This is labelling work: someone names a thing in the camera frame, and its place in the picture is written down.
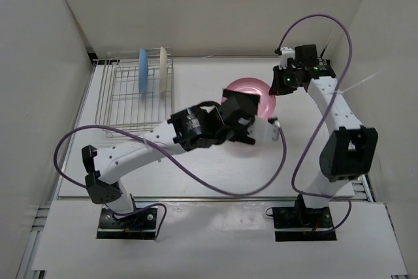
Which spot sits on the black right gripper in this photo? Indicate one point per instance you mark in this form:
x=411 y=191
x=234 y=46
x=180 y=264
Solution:
x=277 y=88

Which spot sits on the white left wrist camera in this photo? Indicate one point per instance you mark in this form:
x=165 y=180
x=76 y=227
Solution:
x=265 y=131

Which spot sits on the wire dish rack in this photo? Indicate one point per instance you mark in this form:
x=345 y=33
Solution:
x=119 y=103

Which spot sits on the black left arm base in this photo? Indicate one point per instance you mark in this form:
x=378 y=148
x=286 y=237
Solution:
x=136 y=227

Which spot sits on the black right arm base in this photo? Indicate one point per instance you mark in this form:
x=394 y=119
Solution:
x=290 y=226

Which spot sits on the blue plate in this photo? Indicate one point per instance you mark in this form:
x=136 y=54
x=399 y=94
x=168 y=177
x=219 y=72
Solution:
x=142 y=72

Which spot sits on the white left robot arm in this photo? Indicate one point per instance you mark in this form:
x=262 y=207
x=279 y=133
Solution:
x=201 y=126

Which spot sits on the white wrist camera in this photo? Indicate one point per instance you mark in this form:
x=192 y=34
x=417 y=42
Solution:
x=284 y=53
x=265 y=131

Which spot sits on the cream plate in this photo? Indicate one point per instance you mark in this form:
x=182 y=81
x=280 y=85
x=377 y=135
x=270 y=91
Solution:
x=163 y=70

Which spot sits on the pink plate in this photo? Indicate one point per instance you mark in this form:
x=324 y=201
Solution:
x=256 y=90

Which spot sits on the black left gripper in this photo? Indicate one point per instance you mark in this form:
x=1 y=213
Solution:
x=241 y=133

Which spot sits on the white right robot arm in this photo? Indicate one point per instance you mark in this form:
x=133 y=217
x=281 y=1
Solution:
x=350 y=149

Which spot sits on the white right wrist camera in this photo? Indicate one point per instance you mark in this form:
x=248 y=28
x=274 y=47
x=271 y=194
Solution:
x=284 y=53

